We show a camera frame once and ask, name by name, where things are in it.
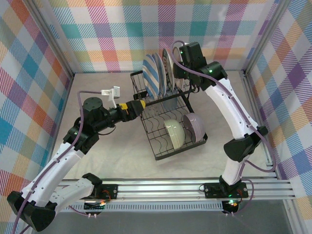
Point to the purple bowl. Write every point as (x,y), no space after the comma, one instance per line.
(195,126)

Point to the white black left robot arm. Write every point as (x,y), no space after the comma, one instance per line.
(61,158)

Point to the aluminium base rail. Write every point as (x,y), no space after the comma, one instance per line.
(158,189)

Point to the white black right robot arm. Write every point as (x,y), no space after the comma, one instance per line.
(231,109)

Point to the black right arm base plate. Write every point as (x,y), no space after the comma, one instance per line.
(212,190)

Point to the small controller board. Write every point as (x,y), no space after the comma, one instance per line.
(95,206)
(231,204)

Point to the blue striped plate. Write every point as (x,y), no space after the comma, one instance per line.
(159,65)
(150,78)

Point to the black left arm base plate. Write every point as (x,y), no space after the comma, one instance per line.
(111,191)

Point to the white plate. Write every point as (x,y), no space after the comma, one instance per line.
(168,70)

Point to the cream bowl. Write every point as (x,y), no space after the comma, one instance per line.
(174,132)

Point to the aluminium frame post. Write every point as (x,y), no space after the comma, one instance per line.
(54,39)
(265,36)

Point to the clear glass tumbler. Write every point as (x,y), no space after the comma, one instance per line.
(153,109)

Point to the aluminium side rail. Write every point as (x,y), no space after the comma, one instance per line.
(252,97)

